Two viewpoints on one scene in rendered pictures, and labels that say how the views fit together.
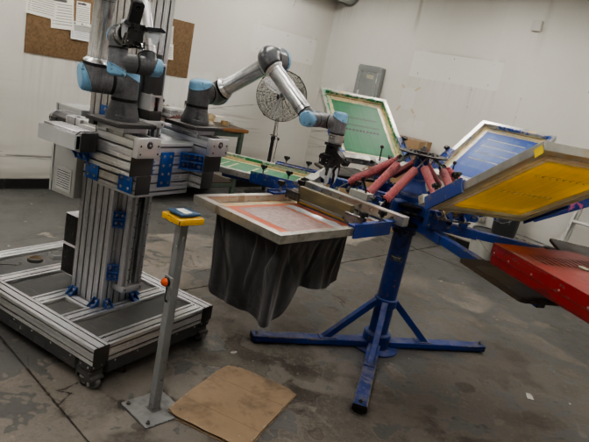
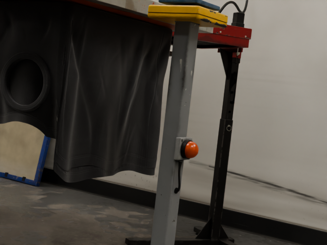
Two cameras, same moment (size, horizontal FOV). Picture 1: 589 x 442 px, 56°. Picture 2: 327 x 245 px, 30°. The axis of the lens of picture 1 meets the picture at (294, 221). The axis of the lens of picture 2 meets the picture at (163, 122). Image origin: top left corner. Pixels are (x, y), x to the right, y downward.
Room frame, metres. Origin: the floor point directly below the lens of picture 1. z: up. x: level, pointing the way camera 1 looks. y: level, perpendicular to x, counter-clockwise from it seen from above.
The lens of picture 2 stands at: (2.46, 1.80, 0.77)
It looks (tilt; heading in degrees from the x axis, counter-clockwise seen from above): 3 degrees down; 263
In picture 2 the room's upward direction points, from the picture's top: 6 degrees clockwise
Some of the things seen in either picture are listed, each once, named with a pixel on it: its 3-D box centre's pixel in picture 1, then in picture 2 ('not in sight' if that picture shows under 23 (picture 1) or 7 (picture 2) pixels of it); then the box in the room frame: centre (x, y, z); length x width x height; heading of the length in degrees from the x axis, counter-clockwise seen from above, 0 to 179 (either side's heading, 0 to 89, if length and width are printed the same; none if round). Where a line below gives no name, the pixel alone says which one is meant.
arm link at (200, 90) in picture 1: (200, 91); not in sight; (2.97, 0.62, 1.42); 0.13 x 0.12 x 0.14; 156
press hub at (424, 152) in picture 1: (398, 251); not in sight; (3.41, -0.69, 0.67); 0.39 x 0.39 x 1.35
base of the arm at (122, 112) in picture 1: (123, 109); not in sight; (2.53, 0.87, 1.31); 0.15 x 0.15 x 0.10
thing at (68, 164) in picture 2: (241, 266); (115, 99); (2.39, 0.20, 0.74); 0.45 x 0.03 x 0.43; 49
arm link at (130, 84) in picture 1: (124, 82); not in sight; (2.53, 0.87, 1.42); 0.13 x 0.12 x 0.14; 127
